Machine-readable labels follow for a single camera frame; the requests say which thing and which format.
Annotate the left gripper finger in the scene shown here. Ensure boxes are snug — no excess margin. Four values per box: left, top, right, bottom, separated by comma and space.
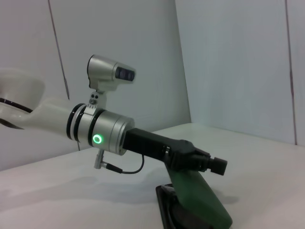
194, 149, 228, 177

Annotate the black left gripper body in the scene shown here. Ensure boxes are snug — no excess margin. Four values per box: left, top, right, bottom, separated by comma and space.
122, 127, 203, 172

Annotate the green glasses case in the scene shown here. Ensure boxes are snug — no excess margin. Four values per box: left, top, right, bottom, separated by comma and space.
155, 164, 234, 229

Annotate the left gripper connector cable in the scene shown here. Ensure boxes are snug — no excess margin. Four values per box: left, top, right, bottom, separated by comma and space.
94, 149, 146, 175

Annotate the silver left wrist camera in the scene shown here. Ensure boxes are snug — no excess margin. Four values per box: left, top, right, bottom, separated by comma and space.
86, 54, 137, 93

